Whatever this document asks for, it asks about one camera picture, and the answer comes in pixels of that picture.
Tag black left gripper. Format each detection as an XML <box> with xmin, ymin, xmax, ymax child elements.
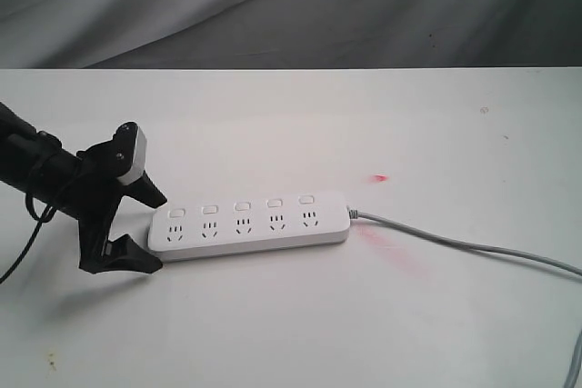
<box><xmin>75</xmin><ymin>135</ymin><xmax>167</xmax><ymax>274</ymax></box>

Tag white five-outlet power strip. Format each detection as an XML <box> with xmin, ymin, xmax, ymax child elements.
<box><xmin>147</xmin><ymin>192</ymin><xmax>351</xmax><ymax>263</ymax></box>

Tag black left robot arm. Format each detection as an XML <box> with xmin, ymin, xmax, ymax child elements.
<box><xmin>1</xmin><ymin>106</ymin><xmax>167</xmax><ymax>274</ymax></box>

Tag grey backdrop cloth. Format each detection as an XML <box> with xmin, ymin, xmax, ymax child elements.
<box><xmin>1</xmin><ymin>0</ymin><xmax>581</xmax><ymax>69</ymax></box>

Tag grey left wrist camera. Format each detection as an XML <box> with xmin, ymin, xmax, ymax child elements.
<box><xmin>112</xmin><ymin>122</ymin><xmax>147</xmax><ymax>185</ymax></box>

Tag grey power cord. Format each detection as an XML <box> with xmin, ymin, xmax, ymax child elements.
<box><xmin>347</xmin><ymin>206</ymin><xmax>582</xmax><ymax>388</ymax></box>

